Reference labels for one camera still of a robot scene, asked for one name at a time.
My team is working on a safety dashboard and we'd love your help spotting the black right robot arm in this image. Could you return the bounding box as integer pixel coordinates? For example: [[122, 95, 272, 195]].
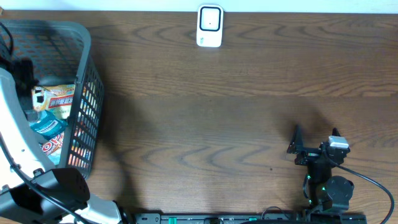
[[287, 126, 354, 213]]

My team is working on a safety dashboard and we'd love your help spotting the light blue wipes pack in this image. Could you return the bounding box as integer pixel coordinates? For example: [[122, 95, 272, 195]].
[[47, 152, 61, 166]]

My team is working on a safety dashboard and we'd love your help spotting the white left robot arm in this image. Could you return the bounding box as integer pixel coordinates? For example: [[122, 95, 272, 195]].
[[1, 56, 134, 223]]

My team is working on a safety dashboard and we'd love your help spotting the teal mouthwash bottle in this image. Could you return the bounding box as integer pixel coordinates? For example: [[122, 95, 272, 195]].
[[24, 110, 67, 140]]

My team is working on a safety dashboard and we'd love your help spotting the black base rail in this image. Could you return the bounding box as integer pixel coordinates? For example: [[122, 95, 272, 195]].
[[134, 212, 367, 224]]

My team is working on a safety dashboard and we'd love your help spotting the white barcode scanner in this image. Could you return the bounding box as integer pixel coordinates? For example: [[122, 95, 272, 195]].
[[196, 4, 224, 48]]

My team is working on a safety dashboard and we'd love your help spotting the dark grey plastic basket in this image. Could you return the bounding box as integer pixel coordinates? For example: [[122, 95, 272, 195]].
[[1, 19, 104, 178]]

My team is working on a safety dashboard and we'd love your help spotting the yellow snack bag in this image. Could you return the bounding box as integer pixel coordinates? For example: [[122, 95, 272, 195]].
[[32, 84, 75, 119]]

